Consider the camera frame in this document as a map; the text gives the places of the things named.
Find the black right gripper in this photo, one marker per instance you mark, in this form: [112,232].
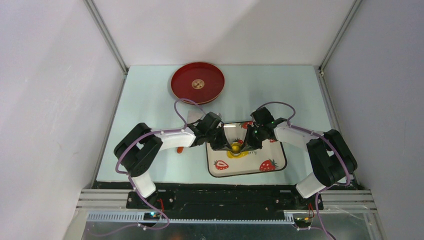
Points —
[248,144]

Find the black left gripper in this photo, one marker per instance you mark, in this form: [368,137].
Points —
[222,144]

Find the strawberry print tray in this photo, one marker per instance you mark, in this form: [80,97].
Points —
[270,158]

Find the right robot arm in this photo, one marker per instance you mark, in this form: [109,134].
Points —
[330,157]

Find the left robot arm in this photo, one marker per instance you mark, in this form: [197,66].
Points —
[138,149]

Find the red round plate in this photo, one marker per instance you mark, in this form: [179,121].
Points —
[201,82]

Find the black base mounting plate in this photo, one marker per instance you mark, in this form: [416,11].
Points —
[207,203]

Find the orange handled scraper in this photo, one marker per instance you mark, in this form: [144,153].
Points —
[180,150]

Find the aluminium frame rail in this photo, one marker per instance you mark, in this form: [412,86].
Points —
[349,202]

